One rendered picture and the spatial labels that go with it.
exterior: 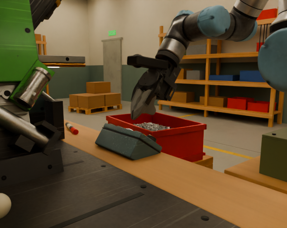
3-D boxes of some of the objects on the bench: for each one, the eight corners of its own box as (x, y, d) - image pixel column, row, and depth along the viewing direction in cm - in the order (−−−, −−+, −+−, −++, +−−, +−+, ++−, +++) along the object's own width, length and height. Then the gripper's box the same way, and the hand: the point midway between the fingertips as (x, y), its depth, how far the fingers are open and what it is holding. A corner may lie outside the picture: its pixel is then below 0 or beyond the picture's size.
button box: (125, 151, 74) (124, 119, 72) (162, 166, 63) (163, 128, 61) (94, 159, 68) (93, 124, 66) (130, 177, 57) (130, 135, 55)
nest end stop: (38, 156, 53) (51, 135, 56) (48, 155, 49) (62, 132, 51) (32, 153, 53) (46, 132, 55) (42, 152, 48) (57, 129, 50)
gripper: (188, 68, 77) (158, 132, 72) (166, 68, 84) (137, 126, 79) (172, 49, 72) (138, 117, 67) (150, 51, 79) (117, 113, 74)
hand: (132, 113), depth 72 cm, fingers closed
